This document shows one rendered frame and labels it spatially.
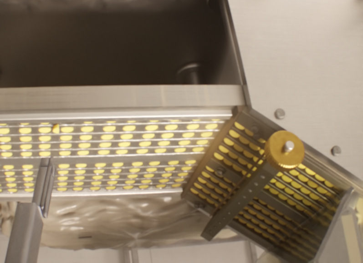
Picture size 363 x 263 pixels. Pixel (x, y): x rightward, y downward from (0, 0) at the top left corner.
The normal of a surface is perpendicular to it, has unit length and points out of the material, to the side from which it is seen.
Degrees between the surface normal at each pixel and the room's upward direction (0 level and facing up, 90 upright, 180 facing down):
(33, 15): 0
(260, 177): 38
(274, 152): 90
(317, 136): 90
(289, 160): 90
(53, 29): 0
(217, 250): 90
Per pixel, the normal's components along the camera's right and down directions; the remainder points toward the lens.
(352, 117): 0.22, -0.44
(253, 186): -0.49, 0.72
